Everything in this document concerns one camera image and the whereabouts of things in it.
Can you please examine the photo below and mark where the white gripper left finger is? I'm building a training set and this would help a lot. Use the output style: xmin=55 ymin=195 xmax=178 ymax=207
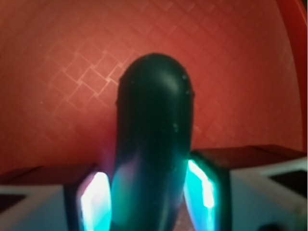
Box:
xmin=0 ymin=164 xmax=111 ymax=231

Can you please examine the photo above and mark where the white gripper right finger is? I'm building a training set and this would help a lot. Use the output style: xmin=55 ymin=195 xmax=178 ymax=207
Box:
xmin=184 ymin=144 xmax=308 ymax=231

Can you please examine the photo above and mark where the dark green plastic pickle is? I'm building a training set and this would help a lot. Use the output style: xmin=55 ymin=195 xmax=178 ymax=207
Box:
xmin=110 ymin=53 xmax=193 ymax=231

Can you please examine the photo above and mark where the red plastic tray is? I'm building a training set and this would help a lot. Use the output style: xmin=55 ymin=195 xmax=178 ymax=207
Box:
xmin=0 ymin=0 xmax=306 ymax=172

